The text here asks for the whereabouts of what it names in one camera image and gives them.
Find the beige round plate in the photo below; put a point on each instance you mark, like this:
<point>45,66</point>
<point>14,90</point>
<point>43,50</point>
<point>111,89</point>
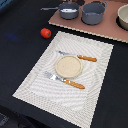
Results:
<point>68,66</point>

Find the grey frying pan with handle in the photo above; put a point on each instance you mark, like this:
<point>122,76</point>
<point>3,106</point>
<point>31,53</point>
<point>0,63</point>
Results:
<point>67,5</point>

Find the beige bowl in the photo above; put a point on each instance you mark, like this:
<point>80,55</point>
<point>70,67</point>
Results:
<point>123,16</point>

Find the brown wooden board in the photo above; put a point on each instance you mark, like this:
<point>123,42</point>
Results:
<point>108,28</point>

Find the red toy tomato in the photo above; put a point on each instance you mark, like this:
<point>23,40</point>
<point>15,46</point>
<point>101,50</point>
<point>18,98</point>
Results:
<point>46,33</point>

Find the grey cooking pot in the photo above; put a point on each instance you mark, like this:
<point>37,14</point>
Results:
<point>92,13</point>

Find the fork with orange handle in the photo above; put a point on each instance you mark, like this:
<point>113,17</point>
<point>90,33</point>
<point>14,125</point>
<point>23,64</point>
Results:
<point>69,82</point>

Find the knife with orange handle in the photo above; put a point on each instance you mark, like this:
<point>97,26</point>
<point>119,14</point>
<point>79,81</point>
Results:
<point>79,56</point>

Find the white toy fish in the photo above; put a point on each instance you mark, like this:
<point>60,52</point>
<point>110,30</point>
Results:
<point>68,10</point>

